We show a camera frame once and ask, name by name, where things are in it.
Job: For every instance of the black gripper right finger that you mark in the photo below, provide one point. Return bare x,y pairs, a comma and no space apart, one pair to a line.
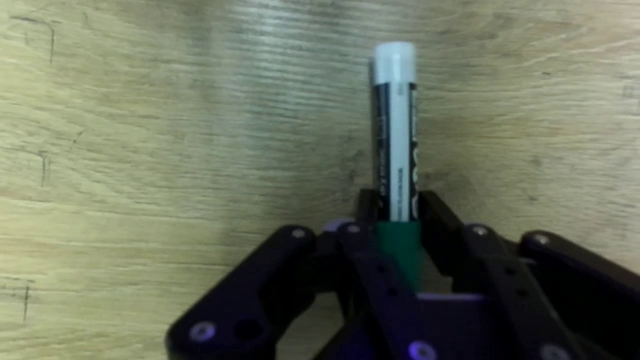
532,286

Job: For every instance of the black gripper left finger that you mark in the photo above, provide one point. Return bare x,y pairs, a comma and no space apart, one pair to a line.
301,293

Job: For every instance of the green capped white marker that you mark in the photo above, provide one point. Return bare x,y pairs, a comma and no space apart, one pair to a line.
396,147

